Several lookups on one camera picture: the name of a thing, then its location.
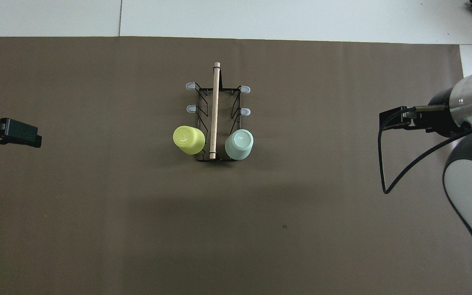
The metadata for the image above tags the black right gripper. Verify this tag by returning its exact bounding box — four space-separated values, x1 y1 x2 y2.
379 87 466 138

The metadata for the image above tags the pale green plastic cup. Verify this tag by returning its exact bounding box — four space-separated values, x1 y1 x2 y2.
224 129 255 161

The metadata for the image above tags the yellow plastic cup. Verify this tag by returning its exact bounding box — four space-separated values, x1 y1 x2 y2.
172 125 206 155

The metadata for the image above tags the brown paper table mat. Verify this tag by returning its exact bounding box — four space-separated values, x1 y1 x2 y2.
0 36 472 295

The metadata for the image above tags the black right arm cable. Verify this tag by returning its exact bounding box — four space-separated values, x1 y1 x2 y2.
377 106 472 194

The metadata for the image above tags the black wire cup rack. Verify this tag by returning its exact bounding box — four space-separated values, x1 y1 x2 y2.
186 62 251 162

